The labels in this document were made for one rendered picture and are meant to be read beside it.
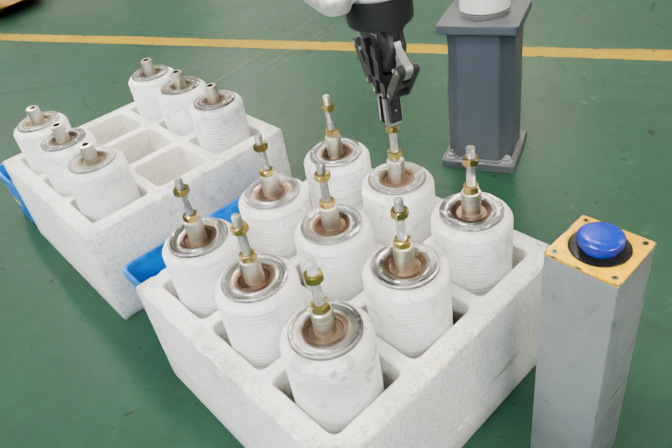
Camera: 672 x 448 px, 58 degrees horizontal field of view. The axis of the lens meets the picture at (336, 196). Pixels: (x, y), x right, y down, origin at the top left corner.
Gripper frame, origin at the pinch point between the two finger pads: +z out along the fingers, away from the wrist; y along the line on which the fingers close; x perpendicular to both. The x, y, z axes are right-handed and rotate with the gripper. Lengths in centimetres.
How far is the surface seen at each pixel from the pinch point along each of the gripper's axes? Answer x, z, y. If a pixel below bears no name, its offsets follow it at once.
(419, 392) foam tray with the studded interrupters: 11.3, 17.8, -25.2
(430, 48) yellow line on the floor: -54, 36, 89
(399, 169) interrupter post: 0.1, 8.3, -1.1
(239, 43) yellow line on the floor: -8, 35, 137
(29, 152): 49, 14, 51
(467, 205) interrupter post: -3.1, 8.7, -11.8
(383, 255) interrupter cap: 8.4, 10.0, -12.9
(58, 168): 44, 13, 39
